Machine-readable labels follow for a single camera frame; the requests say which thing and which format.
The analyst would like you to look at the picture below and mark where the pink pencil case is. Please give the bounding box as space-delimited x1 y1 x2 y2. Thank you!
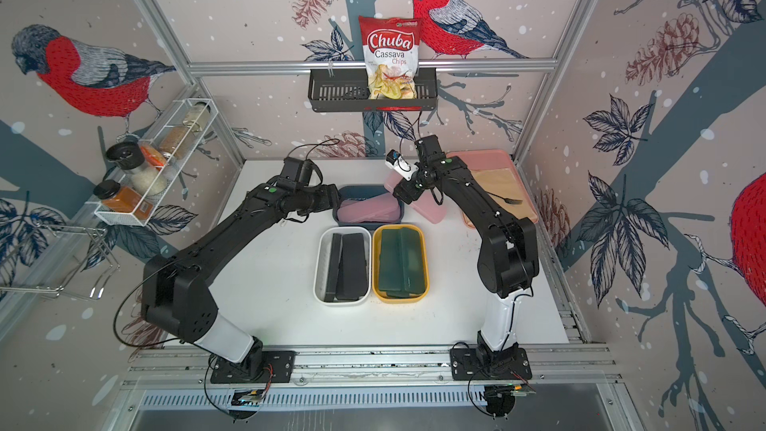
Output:
337 195 400 223
383 172 447 225

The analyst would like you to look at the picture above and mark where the green pencil case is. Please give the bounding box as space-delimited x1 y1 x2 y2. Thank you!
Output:
378 229 404 297
400 227 426 295

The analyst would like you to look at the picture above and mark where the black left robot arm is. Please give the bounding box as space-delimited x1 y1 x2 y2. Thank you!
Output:
141 158 340 375

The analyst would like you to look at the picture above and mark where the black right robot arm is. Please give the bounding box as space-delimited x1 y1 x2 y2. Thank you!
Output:
385 135 540 366

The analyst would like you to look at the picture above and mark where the white storage box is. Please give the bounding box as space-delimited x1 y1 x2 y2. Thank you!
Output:
313 227 372 307

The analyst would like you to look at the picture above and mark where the yellow storage box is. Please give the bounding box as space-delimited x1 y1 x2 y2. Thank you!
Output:
372 223 430 304

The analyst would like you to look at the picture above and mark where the pink tray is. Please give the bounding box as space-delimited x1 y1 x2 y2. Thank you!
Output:
445 148 541 229

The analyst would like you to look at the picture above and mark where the tan cloth mat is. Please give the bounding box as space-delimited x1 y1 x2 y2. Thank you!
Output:
472 169 539 223

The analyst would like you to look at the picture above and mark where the black fork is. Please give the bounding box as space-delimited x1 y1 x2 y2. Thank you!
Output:
487 192 524 205

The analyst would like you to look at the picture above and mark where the red cassava chips bag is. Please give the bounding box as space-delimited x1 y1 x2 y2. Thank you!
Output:
359 16 420 100

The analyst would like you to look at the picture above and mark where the tan spice jar rear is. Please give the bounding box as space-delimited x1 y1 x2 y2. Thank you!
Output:
159 102 211 159

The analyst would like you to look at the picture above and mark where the black lid spice grinder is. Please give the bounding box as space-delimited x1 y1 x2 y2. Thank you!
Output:
106 142 169 197

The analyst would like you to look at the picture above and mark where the orange spice jar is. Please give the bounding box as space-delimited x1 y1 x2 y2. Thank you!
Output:
94 180 154 221

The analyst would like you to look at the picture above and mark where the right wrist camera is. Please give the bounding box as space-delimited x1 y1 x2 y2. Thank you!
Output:
385 150 418 181

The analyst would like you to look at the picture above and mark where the black wall basket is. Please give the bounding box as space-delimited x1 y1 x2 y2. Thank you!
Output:
307 67 439 114

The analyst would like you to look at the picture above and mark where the white wire spice rack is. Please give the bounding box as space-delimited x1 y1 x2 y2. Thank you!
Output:
94 98 219 227

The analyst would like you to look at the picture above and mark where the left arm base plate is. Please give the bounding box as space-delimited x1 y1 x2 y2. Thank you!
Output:
211 350 297 384

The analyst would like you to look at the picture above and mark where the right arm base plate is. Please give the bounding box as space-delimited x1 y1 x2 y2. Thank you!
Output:
449 342 533 381

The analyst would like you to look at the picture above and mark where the metal wire hanger rack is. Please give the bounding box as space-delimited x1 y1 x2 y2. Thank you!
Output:
1 221 121 301

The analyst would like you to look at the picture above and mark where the aluminium front rail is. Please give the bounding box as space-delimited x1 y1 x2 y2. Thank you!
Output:
118 343 624 388

